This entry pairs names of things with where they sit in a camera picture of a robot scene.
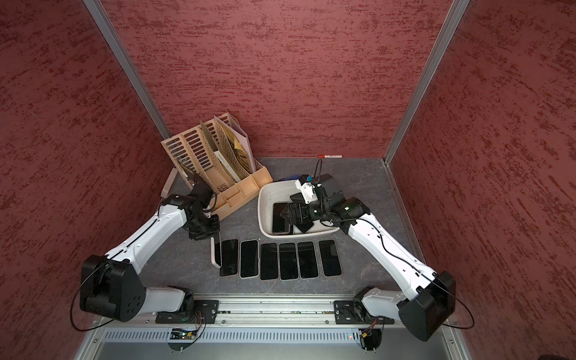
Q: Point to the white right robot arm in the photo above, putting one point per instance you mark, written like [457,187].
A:
[426,298]

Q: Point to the blue pen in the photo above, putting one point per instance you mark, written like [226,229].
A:
[289,178]

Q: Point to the black phone without case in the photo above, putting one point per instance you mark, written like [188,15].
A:
[304,227]

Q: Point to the gold patterned folder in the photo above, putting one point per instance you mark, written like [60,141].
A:
[240,154]

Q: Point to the red marker pen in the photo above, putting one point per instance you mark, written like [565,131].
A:
[322,156]

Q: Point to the small phone pink case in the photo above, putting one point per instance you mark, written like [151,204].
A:
[331,265]

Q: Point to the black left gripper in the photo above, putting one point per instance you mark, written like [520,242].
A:
[211,232]

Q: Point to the beige desk file organizer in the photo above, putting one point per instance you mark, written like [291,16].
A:
[204,152]

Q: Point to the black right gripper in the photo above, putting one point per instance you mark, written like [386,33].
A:
[292,207]

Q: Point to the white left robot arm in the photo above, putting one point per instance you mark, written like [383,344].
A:
[110,284]

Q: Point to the dark phone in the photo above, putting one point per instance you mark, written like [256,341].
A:
[280,225]

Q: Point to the white plastic storage tub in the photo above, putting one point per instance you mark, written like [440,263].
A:
[280,192]

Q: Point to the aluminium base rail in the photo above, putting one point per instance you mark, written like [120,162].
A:
[247,319]

